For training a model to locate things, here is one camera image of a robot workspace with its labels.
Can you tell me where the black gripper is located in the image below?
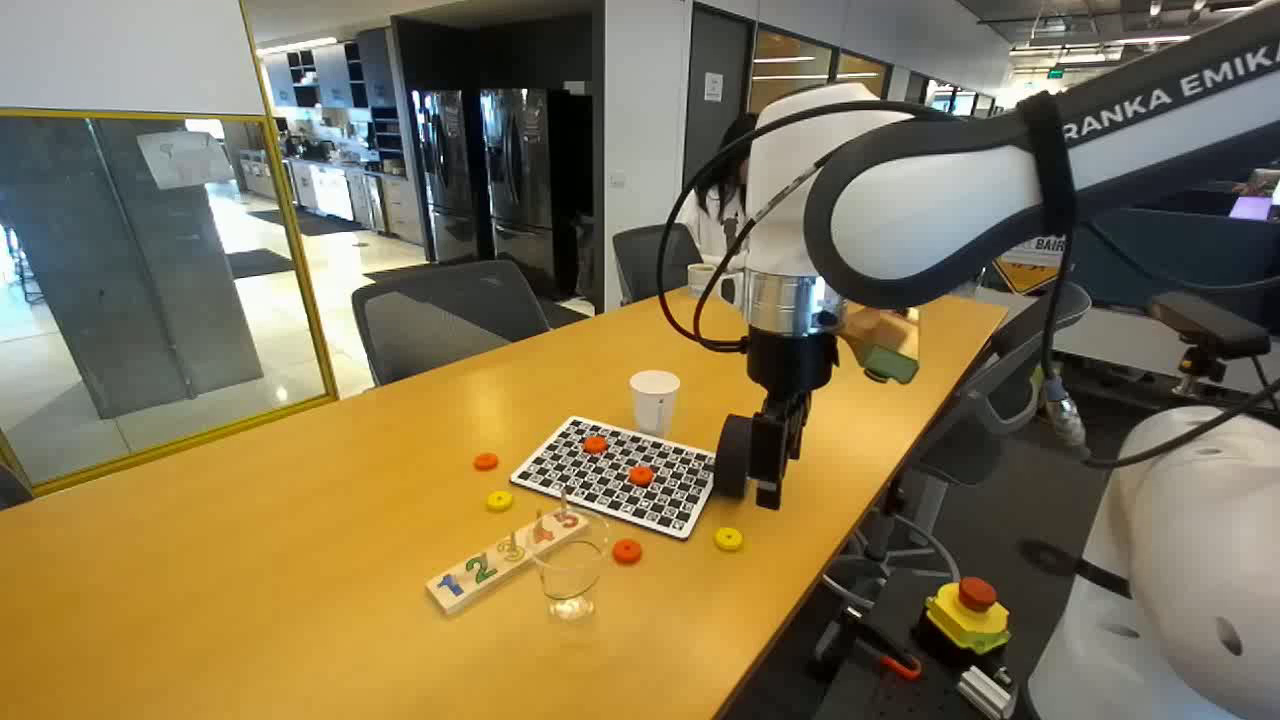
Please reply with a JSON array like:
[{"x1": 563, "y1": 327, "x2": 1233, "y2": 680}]
[{"x1": 740, "y1": 327, "x2": 841, "y2": 516}]

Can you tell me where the white paper cup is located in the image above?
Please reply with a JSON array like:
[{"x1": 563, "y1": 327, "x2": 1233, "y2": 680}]
[{"x1": 627, "y1": 368, "x2": 684, "y2": 441}]

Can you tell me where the clear plastic cup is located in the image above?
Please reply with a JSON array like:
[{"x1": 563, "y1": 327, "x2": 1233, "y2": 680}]
[{"x1": 527, "y1": 513, "x2": 613, "y2": 629}]

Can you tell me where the black tape roll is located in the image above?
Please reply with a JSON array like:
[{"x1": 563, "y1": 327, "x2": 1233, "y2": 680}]
[{"x1": 710, "y1": 412, "x2": 754, "y2": 505}]

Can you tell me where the black white checkerboard marker board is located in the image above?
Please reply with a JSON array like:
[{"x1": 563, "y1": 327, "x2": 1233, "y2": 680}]
[{"x1": 508, "y1": 412, "x2": 720, "y2": 545}]

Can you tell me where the black office chair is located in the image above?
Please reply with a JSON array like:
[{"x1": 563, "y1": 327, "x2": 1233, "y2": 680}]
[
  {"x1": 1146, "y1": 287, "x2": 1277, "y2": 391},
  {"x1": 916, "y1": 277, "x2": 1097, "y2": 564}
]

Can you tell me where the dark grey office chair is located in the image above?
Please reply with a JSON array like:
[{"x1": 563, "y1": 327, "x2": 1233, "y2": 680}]
[
  {"x1": 349, "y1": 256, "x2": 553, "y2": 387},
  {"x1": 608, "y1": 219, "x2": 702, "y2": 306}
]

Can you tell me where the yellow red emergency stop button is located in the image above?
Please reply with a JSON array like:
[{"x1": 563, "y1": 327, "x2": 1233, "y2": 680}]
[{"x1": 925, "y1": 570, "x2": 1015, "y2": 661}]

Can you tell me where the wooden number peg board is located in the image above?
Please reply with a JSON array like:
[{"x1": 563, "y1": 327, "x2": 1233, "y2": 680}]
[{"x1": 423, "y1": 500, "x2": 597, "y2": 619}]

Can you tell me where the stainless steel refrigerator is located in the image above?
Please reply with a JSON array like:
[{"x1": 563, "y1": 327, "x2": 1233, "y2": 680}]
[
  {"x1": 474, "y1": 82, "x2": 597, "y2": 301},
  {"x1": 408, "y1": 82, "x2": 485, "y2": 269}
]

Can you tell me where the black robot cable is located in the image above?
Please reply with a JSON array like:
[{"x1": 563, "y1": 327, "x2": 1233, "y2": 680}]
[{"x1": 655, "y1": 95, "x2": 937, "y2": 354}]

